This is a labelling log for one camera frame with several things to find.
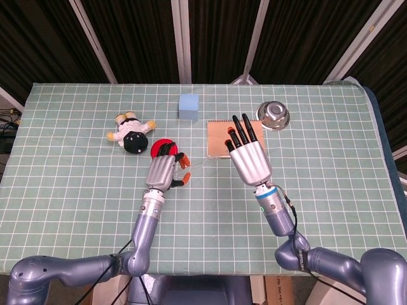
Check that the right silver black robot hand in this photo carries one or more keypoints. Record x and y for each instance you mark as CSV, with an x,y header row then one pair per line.
x,y
251,162

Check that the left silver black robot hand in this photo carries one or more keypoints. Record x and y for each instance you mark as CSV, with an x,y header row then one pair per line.
x,y
160,173

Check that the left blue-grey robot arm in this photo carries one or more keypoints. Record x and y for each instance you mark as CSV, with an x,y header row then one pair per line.
x,y
144,228

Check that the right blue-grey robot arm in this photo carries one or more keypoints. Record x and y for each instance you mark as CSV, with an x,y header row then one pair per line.
x,y
283,222

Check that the red round plastic disc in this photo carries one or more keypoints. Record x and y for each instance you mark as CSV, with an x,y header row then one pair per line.
x,y
155,147

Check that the brown spiral notebook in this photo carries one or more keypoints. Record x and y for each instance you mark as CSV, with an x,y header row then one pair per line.
x,y
217,136

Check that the plush doll with black head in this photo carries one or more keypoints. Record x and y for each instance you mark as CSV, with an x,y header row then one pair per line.
x,y
132,131

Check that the upturned stainless steel bowl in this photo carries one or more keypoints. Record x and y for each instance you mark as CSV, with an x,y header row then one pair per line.
x,y
273,114

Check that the green checkered tablecloth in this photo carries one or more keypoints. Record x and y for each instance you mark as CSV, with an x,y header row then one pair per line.
x,y
203,222

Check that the light blue foam cube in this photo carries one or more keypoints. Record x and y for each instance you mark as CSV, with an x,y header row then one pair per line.
x,y
189,106

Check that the blue-grey robot torso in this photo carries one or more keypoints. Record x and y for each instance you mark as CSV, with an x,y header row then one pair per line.
x,y
190,290

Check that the brown cardboard box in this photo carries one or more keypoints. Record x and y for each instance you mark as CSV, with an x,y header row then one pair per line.
x,y
283,290

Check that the dark pleated curtain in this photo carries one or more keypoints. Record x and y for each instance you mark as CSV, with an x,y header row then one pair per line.
x,y
136,35

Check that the white metal frame post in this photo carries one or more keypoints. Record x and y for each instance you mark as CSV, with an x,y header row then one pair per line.
x,y
254,41
182,41
359,41
95,44

